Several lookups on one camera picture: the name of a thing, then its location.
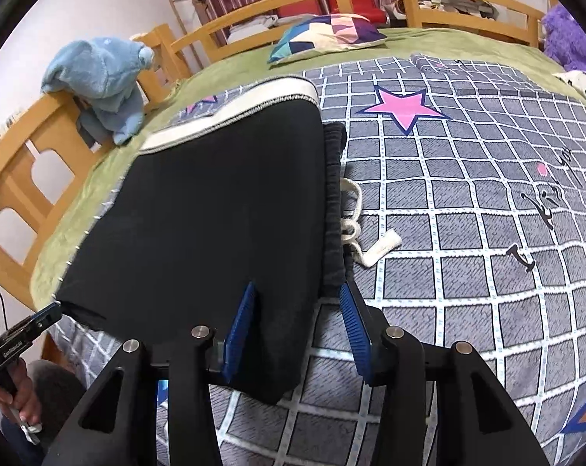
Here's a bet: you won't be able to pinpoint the black pants with white stripe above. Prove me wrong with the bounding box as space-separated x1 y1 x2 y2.
55 76 348 404

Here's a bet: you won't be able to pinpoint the person's left hand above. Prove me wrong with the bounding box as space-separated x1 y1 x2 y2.
0 359 42 426

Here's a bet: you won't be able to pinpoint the green blanket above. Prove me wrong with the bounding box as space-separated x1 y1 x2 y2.
30 28 586 310

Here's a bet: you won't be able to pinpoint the light blue towel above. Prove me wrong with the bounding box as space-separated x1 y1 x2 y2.
41 37 155 146

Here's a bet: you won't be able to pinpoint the colourful patchwork pillow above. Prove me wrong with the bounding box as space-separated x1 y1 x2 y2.
268 14 388 65

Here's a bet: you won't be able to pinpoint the purple plush toy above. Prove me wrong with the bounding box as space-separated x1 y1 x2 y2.
543 3 586 71

